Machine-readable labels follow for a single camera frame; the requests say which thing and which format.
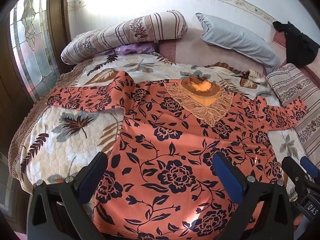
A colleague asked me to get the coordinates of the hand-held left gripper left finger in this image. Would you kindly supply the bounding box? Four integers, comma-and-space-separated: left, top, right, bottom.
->
27, 151, 108, 240

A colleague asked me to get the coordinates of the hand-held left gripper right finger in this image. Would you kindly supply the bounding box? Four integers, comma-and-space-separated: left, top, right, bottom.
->
212, 152, 293, 240

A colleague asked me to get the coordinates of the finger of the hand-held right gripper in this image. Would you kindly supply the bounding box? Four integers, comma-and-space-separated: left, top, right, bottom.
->
282, 156, 310, 198
300, 156, 320, 182

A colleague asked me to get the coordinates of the orange floral top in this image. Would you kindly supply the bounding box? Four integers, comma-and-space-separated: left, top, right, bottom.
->
46, 70, 309, 240

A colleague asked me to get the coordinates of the leaf-print quilt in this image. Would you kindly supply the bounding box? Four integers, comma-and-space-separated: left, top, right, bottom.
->
8, 52, 307, 205

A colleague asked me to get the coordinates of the striped folded quilt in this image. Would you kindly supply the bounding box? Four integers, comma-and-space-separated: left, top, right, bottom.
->
265, 63, 320, 169

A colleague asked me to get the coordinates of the black garment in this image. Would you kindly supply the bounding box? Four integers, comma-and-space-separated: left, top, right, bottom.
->
272, 21, 320, 65

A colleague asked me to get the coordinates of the pink bed sheet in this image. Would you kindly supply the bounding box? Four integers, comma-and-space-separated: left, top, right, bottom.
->
157, 26, 320, 85

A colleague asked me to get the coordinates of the grey pillow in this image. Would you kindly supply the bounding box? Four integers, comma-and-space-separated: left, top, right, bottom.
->
195, 12, 281, 73

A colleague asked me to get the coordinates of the purple cloth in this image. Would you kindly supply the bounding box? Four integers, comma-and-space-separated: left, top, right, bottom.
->
107, 42, 157, 55

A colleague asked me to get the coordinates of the striped bolster pillow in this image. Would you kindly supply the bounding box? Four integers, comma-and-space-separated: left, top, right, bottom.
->
61, 10, 188, 65

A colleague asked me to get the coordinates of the stained glass door panel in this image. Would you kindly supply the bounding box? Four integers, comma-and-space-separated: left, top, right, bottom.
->
10, 0, 60, 98

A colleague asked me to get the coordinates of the wooden door frame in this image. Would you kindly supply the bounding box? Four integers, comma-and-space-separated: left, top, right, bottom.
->
46, 0, 72, 45

